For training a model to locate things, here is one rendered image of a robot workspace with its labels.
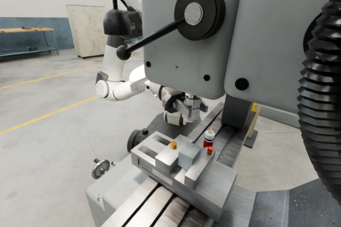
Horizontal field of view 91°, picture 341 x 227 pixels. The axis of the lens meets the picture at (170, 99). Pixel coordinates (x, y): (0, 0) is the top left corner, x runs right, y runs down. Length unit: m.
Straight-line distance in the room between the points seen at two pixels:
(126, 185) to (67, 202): 1.17
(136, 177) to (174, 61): 0.57
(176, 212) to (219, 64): 0.46
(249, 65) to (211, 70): 0.07
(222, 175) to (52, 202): 1.59
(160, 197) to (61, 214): 1.31
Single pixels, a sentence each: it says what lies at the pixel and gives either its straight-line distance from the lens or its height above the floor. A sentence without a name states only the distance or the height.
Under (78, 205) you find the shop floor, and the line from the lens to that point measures 1.83.
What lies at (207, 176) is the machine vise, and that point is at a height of 1.00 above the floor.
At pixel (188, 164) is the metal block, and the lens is 0.57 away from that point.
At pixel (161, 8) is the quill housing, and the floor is 1.46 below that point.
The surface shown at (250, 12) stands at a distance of 0.25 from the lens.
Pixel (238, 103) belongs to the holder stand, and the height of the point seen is 1.07.
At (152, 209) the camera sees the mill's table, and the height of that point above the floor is 0.93.
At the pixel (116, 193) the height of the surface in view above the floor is 0.85.
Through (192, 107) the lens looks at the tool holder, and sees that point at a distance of 0.43.
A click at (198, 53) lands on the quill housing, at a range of 0.29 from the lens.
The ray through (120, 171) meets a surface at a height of 0.73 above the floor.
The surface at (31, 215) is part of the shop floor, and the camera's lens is 1.95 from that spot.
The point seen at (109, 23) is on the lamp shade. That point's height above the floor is 1.43.
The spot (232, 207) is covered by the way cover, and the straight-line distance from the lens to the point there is 0.72.
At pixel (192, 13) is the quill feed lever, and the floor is 1.46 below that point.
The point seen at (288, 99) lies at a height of 1.36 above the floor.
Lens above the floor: 1.45
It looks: 27 degrees down
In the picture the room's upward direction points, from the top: 2 degrees clockwise
